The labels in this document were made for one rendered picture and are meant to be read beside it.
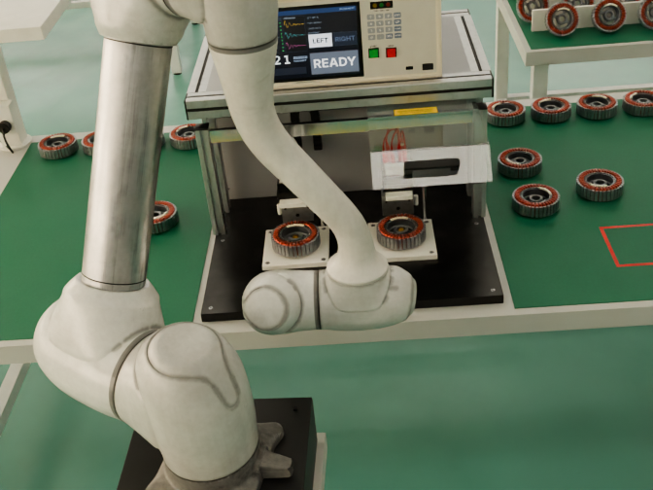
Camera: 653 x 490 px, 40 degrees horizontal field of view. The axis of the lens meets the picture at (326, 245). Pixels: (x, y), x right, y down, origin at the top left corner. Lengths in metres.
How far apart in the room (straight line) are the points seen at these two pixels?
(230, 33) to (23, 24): 1.21
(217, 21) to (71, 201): 1.31
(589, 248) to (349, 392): 1.02
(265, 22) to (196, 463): 0.64
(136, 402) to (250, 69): 0.51
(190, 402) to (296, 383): 1.59
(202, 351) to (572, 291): 0.93
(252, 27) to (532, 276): 0.99
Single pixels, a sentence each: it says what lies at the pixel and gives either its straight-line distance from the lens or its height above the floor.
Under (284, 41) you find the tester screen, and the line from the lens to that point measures 1.99.
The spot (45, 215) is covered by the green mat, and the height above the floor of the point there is 0.75.
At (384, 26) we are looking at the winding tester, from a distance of 1.98.
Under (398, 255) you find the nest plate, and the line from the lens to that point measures 2.02.
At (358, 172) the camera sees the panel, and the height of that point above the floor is 0.82.
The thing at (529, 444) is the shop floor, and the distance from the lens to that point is 2.68.
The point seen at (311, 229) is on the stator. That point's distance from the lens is 2.07.
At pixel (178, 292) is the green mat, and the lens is 2.05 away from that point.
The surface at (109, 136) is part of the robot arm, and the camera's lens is 1.37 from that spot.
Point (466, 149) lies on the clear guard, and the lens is 1.85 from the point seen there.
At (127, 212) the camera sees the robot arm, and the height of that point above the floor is 1.25.
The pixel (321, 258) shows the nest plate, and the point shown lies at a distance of 2.03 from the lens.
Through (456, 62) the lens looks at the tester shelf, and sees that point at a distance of 2.10.
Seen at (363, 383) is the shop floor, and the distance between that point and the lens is 2.85.
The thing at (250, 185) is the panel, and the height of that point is 0.81.
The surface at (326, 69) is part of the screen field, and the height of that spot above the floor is 1.15.
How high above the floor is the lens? 1.94
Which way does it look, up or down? 34 degrees down
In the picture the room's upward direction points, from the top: 6 degrees counter-clockwise
